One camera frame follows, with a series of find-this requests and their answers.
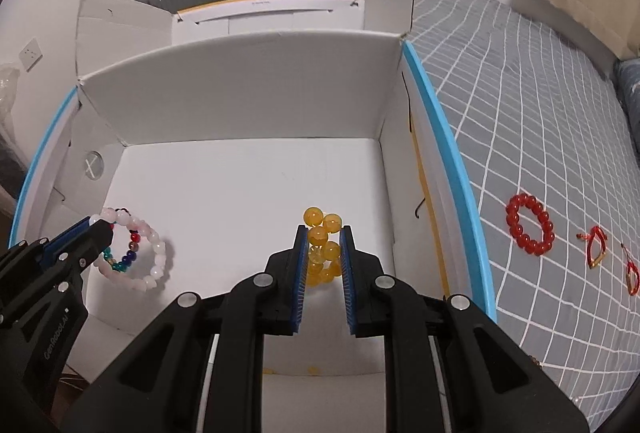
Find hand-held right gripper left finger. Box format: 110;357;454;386
60;225;308;433

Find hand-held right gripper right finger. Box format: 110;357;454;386
340;224;588;433

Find grey checked bed sheet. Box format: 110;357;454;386
250;0;640;420

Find multicoloured bead bracelet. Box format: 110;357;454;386
102;223;144;275

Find dark blue pillow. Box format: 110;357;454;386
613;58;640;140

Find red cord bracelet gold tube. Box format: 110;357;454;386
620;243;640;298
577;226;609;270

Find pink bead bracelet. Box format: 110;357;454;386
94;207;169;292

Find red bead bracelet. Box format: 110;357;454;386
505;193;555;257

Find yellow bead bracelet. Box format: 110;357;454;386
302;206;346;289

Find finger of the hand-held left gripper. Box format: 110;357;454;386
42;215;100;260
30;220;116;295

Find white wall socket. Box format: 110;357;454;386
20;40;42;72

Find white cardboard box blue edges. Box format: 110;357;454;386
9;0;498;433

